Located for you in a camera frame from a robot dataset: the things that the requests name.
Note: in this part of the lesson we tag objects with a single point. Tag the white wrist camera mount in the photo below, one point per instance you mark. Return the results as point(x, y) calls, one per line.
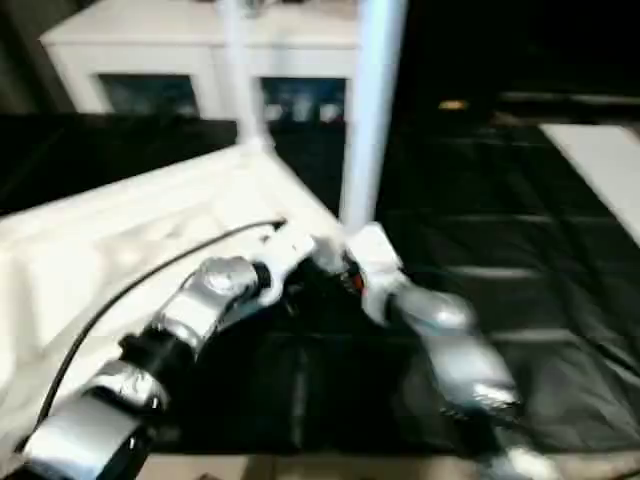
point(377, 255)
point(285, 255)

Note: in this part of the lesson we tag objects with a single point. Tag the black side table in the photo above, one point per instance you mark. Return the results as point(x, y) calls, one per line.
point(575, 105)

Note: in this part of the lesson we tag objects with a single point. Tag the dark patterned ornament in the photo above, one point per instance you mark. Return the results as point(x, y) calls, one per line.
point(254, 6)

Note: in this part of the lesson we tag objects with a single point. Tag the black mat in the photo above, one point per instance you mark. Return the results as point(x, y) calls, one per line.
point(500, 250)

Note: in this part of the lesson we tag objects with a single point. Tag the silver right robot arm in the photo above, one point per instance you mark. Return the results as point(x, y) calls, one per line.
point(460, 340)

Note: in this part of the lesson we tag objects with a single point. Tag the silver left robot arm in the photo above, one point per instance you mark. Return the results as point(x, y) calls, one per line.
point(190, 310)

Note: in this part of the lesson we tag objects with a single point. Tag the white flat board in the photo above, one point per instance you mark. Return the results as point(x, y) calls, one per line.
point(600, 165)

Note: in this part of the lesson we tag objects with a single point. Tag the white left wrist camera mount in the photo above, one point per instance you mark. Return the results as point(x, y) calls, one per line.
point(285, 255)

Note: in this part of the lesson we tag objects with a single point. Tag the small white bottle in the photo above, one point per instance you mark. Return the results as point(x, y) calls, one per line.
point(301, 109)
point(328, 113)
point(273, 112)

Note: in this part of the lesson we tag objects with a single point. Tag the white cabinet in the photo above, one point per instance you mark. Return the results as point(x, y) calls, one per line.
point(150, 50)

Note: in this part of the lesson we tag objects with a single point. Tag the white plastic table top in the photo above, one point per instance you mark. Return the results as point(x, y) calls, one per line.
point(100, 240)

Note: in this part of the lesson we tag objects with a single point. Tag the grey curtain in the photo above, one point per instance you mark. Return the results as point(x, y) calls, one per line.
point(25, 55)

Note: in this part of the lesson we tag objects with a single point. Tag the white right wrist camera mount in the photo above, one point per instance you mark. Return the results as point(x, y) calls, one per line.
point(377, 255)

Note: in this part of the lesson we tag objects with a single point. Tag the small yellow tag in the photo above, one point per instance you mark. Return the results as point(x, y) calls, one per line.
point(452, 104)

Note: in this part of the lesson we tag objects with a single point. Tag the white plastic table leg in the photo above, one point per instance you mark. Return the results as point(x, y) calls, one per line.
point(372, 100)
point(247, 75)

